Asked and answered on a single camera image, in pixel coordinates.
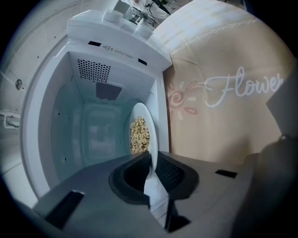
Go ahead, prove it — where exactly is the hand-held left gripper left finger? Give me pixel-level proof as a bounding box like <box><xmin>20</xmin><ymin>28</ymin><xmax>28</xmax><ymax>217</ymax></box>
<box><xmin>32</xmin><ymin>152</ymin><xmax>167</xmax><ymax>238</ymax></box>

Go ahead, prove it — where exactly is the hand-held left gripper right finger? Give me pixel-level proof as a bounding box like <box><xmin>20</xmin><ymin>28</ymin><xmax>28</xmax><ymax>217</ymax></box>
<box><xmin>155</xmin><ymin>150</ymin><xmax>254</xmax><ymax>238</ymax></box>

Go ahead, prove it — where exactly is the white microwave oven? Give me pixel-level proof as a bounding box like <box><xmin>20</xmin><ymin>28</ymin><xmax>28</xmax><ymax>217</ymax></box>
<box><xmin>20</xmin><ymin>10</ymin><xmax>173</xmax><ymax>219</ymax></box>

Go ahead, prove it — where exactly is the white round plate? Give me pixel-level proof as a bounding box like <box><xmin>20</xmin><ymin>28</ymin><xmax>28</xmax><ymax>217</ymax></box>
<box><xmin>129</xmin><ymin>102</ymin><xmax>163</xmax><ymax>184</ymax></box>

